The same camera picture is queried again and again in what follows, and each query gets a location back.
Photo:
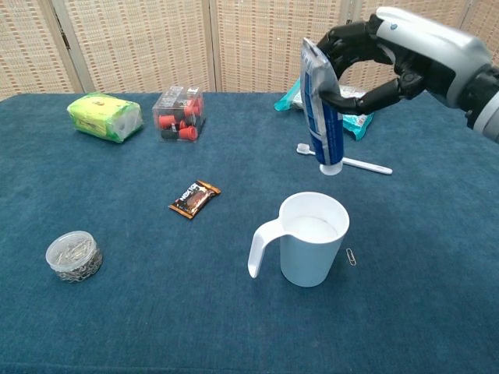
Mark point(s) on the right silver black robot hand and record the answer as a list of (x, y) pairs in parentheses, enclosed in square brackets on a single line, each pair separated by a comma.
[(436, 50)]

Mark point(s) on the white toothbrush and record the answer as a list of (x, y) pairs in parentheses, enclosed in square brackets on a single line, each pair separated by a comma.
[(370, 165)]

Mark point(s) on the blue silver toothpaste tube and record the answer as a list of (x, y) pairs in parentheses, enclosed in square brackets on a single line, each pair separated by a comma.
[(327, 132)]

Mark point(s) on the teal snack bag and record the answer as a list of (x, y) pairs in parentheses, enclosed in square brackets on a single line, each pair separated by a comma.
[(358, 124)]

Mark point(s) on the metal paper clip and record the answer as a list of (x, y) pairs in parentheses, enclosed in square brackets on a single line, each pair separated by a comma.
[(351, 257)]

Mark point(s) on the clear box red black parts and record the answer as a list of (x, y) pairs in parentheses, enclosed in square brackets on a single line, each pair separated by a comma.
[(179, 115)]

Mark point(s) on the brown orange coffee sachet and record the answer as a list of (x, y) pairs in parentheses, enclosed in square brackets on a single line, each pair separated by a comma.
[(195, 199)]

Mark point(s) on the green tissue pack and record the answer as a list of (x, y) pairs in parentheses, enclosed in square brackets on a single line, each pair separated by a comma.
[(101, 117)]

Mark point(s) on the blue table cloth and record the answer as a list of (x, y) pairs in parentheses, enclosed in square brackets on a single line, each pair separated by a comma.
[(156, 311)]

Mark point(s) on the round clear paperclip box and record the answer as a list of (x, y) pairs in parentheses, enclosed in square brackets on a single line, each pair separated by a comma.
[(74, 257)]

